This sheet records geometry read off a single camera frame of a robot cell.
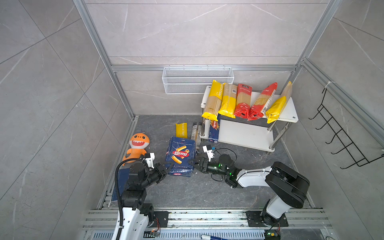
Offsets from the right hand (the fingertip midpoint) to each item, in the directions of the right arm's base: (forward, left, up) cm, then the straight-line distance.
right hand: (190, 163), depth 76 cm
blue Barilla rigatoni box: (+5, +5, +4) cm, 8 cm away
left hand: (-1, +9, +4) cm, 10 cm away
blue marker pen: (-30, -10, -16) cm, 36 cm away
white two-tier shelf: (+27, -38, -12) cm, 49 cm away
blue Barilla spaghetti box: (+27, -16, -6) cm, 31 cm away
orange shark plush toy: (+19, +34, -8) cm, 40 cm away
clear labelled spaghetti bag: (+33, -4, -13) cm, 36 cm away
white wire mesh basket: (+55, +5, +14) cm, 57 cm away
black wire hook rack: (-7, -69, +16) cm, 72 cm away
